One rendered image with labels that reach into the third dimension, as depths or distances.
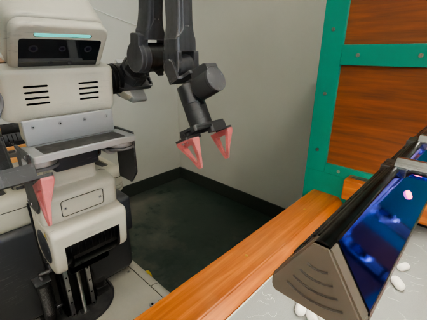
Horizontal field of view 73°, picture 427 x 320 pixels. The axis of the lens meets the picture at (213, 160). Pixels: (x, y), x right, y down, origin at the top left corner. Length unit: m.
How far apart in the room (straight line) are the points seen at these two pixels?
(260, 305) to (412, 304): 0.33
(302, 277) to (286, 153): 1.89
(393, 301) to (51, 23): 0.94
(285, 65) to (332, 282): 1.87
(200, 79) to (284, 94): 1.45
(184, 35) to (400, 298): 0.76
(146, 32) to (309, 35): 1.34
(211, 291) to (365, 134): 0.68
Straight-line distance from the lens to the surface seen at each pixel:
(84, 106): 0.85
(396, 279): 0.83
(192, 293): 0.68
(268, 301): 0.71
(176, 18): 0.72
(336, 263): 0.25
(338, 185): 1.11
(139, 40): 0.81
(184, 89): 0.71
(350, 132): 1.06
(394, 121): 1.02
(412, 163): 0.44
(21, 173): 0.50
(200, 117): 0.69
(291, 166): 2.15
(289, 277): 0.28
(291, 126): 2.08
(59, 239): 0.89
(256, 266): 0.75
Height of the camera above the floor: 1.25
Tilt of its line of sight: 21 degrees down
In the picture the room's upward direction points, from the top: straight up
